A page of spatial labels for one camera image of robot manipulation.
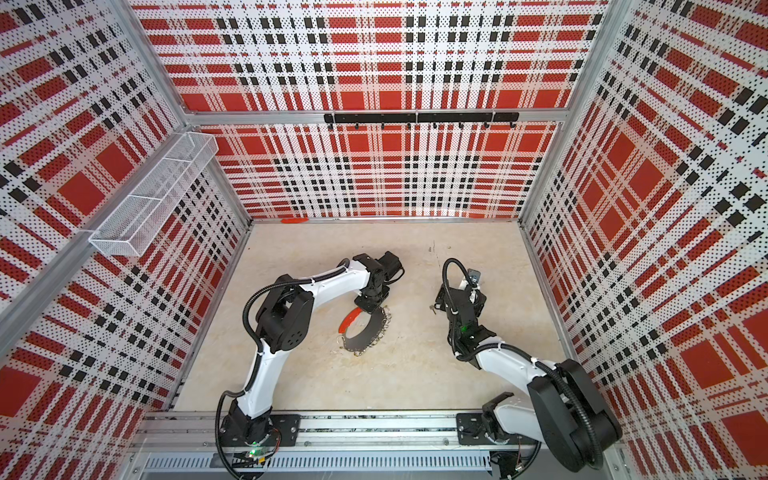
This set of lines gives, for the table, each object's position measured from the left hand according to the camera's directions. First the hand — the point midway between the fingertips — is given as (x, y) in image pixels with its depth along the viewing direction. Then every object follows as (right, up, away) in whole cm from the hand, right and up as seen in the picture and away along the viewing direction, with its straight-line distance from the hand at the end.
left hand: (380, 306), depth 96 cm
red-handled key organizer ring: (-1, -6, -2) cm, 6 cm away
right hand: (+24, +8, -9) cm, 27 cm away
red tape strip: (-40, +31, +32) cm, 60 cm away
